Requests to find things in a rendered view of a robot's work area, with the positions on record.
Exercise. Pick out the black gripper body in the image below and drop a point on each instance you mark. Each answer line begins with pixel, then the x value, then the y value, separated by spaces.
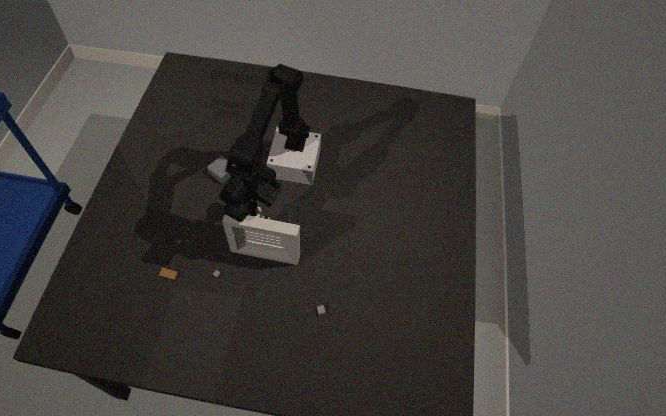
pixel 241 211

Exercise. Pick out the brown rectangular block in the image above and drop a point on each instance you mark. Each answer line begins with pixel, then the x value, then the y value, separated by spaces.
pixel 167 273

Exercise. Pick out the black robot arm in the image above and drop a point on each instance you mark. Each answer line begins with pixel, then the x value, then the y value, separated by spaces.
pixel 282 84

